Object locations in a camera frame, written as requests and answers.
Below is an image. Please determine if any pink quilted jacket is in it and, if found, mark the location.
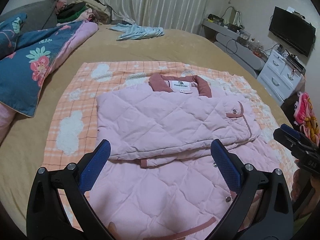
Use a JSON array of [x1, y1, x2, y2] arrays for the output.
[[89, 76, 281, 239]]

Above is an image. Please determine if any pile of mixed clothes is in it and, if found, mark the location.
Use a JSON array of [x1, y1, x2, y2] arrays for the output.
[[55, 0, 112, 26]]

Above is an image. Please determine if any pink yellow cloth bundle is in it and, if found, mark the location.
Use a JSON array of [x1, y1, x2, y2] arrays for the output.
[[294, 92, 319, 146]]

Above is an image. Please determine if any orange white plaid blanket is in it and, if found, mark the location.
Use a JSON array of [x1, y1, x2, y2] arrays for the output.
[[43, 61, 296, 186]]

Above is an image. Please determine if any white drawer dresser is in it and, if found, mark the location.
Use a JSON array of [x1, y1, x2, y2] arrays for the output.
[[257, 49, 305, 106]]

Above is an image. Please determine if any black flat television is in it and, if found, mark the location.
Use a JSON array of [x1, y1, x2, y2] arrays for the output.
[[269, 7, 316, 57]]

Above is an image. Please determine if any blue floral pink quilt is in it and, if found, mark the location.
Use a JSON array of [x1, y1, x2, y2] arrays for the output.
[[1, 13, 98, 138]]

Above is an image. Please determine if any light blue striped garment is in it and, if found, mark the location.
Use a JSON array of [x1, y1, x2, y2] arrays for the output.
[[110, 23, 165, 41]]

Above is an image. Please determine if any grey pillow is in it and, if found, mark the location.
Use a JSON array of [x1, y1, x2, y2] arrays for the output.
[[1, 0, 57, 33]]

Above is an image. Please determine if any white striped curtain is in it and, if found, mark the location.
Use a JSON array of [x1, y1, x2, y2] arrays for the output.
[[99, 0, 209, 34]]

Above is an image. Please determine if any grey curved wall shelf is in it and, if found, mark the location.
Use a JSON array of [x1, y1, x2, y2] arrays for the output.
[[200, 19, 265, 79]]

